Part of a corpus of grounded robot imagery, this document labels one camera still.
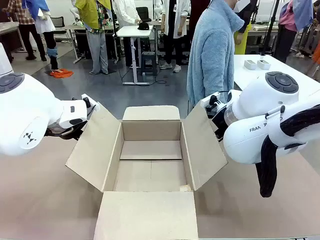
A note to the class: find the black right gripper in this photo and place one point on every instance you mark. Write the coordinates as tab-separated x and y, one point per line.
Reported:
220	122

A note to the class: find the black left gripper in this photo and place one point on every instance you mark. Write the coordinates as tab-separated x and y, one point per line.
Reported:
65	133

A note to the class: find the brown cardboard box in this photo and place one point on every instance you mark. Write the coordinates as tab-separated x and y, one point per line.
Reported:
147	215

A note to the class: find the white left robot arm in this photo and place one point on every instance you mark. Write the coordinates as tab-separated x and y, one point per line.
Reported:
30	105

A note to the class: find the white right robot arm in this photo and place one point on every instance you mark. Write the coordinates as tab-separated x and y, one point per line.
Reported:
252	105

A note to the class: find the orange cloth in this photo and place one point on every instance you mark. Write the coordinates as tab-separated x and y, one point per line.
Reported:
61	73

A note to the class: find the small white box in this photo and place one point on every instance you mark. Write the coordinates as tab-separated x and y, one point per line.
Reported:
250	65
263	65

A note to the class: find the person in blue fleece jacket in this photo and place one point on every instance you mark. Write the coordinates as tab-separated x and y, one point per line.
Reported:
212	57

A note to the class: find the grey plastic stool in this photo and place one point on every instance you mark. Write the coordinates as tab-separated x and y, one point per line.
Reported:
149	62

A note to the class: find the mannequin in yellow vest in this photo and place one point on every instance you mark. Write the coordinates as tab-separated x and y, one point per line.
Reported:
96	37

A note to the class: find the mannequin with blue cloth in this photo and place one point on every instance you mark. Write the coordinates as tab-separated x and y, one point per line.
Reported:
48	30

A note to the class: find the person in white shirt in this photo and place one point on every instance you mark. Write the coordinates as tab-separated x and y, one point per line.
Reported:
175	25

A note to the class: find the black stand pole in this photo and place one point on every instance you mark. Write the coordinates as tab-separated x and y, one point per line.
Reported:
271	27

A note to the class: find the black mesh chair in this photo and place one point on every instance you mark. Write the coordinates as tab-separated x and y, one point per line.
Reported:
58	23

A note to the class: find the person in plaid shirt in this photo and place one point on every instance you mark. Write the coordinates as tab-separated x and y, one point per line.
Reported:
25	30

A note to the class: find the figure in pink and blue garments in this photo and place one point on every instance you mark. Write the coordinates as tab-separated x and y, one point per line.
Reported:
287	30

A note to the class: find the white face mask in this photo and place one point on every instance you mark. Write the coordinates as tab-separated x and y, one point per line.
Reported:
241	5

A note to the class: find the white standing desk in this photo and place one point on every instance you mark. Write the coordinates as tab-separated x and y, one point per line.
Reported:
130	31

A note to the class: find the black cap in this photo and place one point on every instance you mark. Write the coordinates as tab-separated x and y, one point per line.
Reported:
143	26

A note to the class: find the black office chair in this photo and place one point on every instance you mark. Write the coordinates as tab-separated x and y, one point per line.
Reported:
143	13

